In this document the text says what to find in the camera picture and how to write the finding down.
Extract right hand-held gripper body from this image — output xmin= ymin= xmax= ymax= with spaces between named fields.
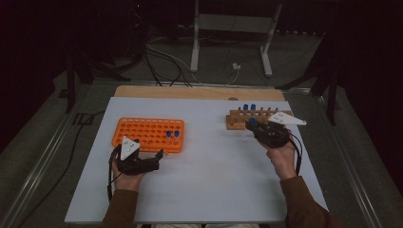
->
xmin=254 ymin=111 xmax=307 ymax=149

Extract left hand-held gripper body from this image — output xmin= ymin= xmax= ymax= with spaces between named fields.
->
xmin=116 ymin=136 xmax=161 ymax=177

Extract orange plastic tube rack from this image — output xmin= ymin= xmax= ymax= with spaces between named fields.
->
xmin=111 ymin=117 xmax=185 ymax=155

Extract wooden tube rack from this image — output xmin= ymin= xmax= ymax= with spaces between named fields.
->
xmin=225 ymin=108 xmax=295 ymax=131

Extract person's right hand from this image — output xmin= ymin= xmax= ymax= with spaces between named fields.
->
xmin=265 ymin=141 xmax=297 ymax=181

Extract person's left hand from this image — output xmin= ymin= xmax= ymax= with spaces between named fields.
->
xmin=110 ymin=157 xmax=146 ymax=193

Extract white table mat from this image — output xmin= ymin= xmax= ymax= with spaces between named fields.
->
xmin=64 ymin=96 xmax=332 ymax=224

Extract black tripod stand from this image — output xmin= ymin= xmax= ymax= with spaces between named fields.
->
xmin=65 ymin=51 xmax=132 ymax=114
xmin=275 ymin=63 xmax=340 ymax=126

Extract white metal stand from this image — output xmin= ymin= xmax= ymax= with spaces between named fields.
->
xmin=189 ymin=0 xmax=283 ymax=78

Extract right hand-held gripper black cable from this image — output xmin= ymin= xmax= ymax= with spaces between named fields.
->
xmin=286 ymin=131 xmax=304 ymax=177

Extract hand-held gripper black cable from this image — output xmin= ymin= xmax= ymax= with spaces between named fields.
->
xmin=106 ymin=144 xmax=124 ymax=202
xmin=286 ymin=131 xmax=304 ymax=177

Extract left hand-held gripper black cable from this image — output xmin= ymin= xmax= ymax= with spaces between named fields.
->
xmin=106 ymin=144 xmax=124 ymax=202

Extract white cable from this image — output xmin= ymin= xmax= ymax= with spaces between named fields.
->
xmin=225 ymin=67 xmax=241 ymax=86

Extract thin black floor cable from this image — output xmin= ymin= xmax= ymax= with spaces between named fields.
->
xmin=15 ymin=110 xmax=106 ymax=228

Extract metal floor rail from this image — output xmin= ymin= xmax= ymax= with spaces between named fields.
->
xmin=0 ymin=82 xmax=93 ymax=228
xmin=317 ymin=93 xmax=383 ymax=228

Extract black floor cables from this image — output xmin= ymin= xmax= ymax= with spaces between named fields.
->
xmin=144 ymin=44 xmax=193 ymax=88

